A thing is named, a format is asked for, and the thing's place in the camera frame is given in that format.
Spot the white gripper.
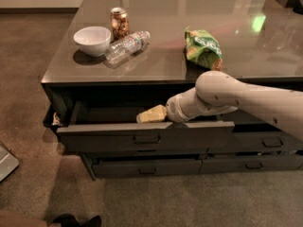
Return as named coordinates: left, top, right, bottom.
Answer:
left=136, top=93, right=192, bottom=123

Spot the grey drawer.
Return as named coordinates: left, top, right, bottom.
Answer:
left=200, top=155, right=303, bottom=174
left=58, top=102, right=234, bottom=152
left=219, top=110, right=264, bottom=125
left=85, top=148, right=208, bottom=158
left=93, top=158, right=202, bottom=178
left=206, top=130, right=303, bottom=154

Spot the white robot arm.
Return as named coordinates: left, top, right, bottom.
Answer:
left=136, top=71, right=303, bottom=140

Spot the dark grey drawer cabinet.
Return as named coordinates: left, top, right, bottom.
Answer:
left=42, top=0, right=303, bottom=178

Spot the clear plastic water bottle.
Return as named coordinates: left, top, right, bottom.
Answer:
left=104, top=31, right=151, bottom=64

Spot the green chip bag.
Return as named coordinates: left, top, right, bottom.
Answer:
left=185, top=27, right=223, bottom=71

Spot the white ceramic bowl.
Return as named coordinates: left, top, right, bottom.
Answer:
left=73, top=26, right=112, bottom=57

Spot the black bin beside cabinet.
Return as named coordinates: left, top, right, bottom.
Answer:
left=43, top=106, right=62, bottom=135

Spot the orange soda can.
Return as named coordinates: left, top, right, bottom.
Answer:
left=110, top=8, right=130, bottom=40

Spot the grey flat device on floor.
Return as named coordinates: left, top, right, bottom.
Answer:
left=0, top=142, right=19, bottom=182

